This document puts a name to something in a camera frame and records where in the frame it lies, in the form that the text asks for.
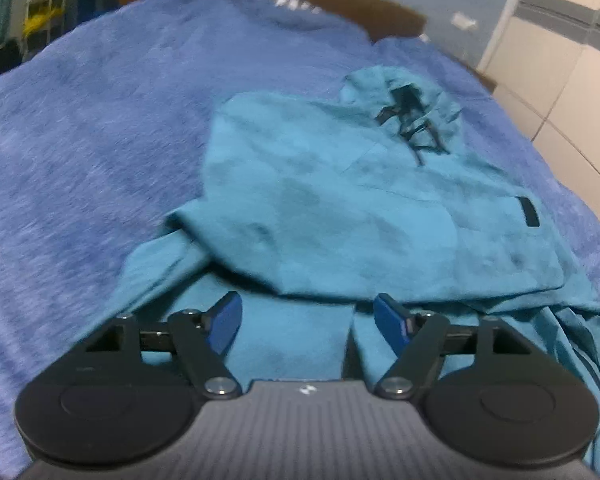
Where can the blue bed blanket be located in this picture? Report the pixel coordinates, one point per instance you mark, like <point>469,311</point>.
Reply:
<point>105,132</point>

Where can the white wall socket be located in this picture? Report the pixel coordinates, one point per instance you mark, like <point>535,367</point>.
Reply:
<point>463,22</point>

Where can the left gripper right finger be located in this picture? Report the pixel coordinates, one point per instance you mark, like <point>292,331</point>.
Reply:
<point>485,390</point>

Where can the teal hooded sweatshirt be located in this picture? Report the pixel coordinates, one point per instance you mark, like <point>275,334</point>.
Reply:
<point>311,208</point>

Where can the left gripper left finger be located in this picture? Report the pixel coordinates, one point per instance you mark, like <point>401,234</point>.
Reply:
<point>130,389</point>

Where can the beige wardrobe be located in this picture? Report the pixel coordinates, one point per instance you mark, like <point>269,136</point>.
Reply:
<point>547,68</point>

